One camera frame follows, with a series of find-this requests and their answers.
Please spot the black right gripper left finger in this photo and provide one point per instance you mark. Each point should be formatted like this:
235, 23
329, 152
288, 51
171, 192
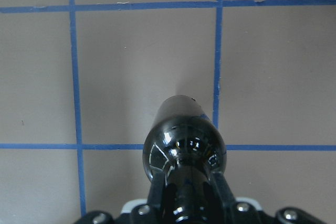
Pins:
153, 211

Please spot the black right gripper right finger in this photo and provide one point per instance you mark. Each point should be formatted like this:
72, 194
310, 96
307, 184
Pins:
234, 210

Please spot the dark glass wine bottle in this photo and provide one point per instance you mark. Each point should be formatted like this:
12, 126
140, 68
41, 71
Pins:
184, 147

